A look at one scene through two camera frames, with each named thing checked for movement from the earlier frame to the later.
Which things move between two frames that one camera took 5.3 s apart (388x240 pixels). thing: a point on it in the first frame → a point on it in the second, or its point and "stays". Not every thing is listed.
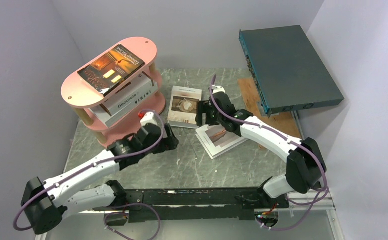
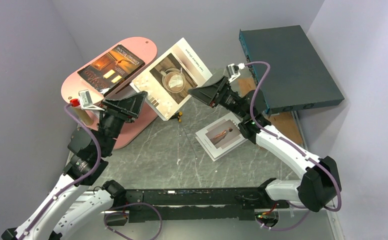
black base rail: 171,204 stays
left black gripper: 168,143 → 127,108
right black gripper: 204,107 → 208,94
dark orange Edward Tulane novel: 112,69 stays
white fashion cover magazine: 215,140 stays
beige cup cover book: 183,108 → 167,80
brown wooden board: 286,122 stays
